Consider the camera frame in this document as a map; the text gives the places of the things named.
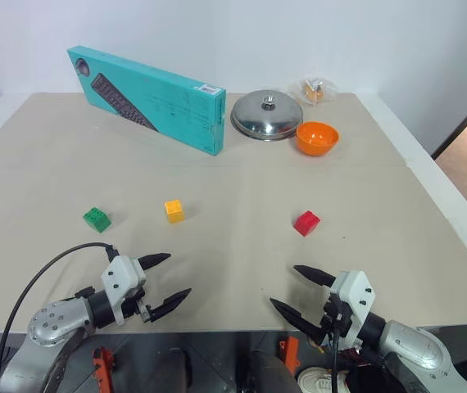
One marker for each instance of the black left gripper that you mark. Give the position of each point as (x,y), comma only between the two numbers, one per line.
(138,305)

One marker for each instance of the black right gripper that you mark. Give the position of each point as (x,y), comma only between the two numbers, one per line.
(334,317)

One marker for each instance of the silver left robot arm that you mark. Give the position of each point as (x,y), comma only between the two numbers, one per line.
(55,323)

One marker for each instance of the orange clamp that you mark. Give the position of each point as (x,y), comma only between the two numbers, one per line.
(290,352)
(103,366)

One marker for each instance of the yellow toy block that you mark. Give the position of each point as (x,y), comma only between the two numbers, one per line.
(174,210)

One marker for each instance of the red toy block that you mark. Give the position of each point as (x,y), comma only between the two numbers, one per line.
(306,223)

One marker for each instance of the dark rounded shape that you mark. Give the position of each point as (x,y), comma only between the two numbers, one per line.
(264,370)

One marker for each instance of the white sneaker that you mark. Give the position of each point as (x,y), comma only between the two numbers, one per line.
(319,380)

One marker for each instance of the green toy block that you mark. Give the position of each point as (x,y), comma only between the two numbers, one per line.
(97,219)

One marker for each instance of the beige table cloth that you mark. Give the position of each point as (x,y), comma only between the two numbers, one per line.
(200,196)

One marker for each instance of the orange plastic bowl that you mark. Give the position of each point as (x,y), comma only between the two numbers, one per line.
(316,138)

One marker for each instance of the teal keyboard box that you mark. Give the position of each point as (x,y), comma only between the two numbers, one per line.
(151,104)

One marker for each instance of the stainless steel pot lid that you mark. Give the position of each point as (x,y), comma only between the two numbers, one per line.
(266,114)

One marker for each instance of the clear plastic bag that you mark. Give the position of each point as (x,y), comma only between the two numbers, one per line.
(312,91)

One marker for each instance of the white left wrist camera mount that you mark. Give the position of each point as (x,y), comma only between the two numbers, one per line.
(121,278)

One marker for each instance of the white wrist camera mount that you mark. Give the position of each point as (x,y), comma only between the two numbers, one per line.
(355,294)
(121,278)

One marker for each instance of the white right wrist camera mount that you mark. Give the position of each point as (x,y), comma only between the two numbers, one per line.
(355,294)

